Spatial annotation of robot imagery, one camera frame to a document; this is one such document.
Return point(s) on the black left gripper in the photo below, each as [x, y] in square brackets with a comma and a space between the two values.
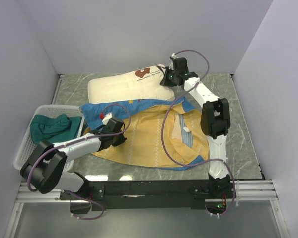
[121, 140]

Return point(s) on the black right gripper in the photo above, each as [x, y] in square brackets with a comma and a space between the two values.
[165, 82]

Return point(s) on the cream pillow with bear print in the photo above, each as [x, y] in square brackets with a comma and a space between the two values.
[136, 85]

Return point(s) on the blue and yellow pillowcase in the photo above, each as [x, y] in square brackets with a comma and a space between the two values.
[158, 135]

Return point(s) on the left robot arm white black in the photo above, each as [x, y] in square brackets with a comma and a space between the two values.
[44, 168]

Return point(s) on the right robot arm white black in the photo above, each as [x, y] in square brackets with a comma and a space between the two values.
[215, 117]

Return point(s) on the green cloth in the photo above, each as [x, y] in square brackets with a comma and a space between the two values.
[54, 130]

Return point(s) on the black base beam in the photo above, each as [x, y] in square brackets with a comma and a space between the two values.
[152, 194]

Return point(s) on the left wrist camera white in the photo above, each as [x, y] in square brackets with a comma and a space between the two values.
[105, 118]

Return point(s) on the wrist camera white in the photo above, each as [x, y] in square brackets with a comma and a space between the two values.
[173, 56]
[105, 118]

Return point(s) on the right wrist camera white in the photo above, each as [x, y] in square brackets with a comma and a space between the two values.
[173, 56]

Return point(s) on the aluminium rail frame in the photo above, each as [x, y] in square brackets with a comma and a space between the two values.
[256, 190]

